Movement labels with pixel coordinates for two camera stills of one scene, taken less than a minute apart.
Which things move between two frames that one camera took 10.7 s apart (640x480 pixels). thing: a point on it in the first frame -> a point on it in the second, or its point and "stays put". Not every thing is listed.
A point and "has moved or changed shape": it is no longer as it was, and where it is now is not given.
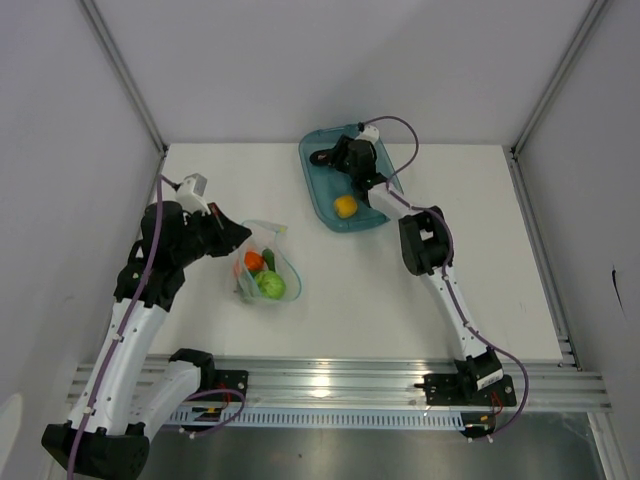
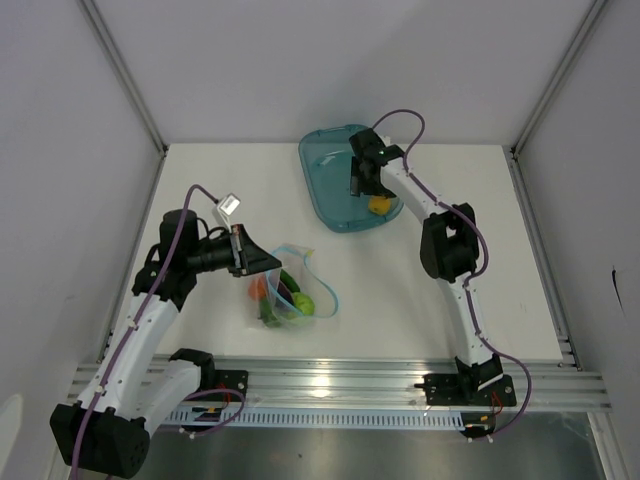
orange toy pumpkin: x=253 y=260 has moved or changed shape
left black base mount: x=234 y=380 stays put
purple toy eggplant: x=320 y=157 -> x=285 y=292
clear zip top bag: x=263 y=271 has moved or changed shape
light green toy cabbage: x=270 y=284 -> x=304 y=303
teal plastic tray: x=325 y=184 stays put
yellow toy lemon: x=345 y=206 has moved or changed shape
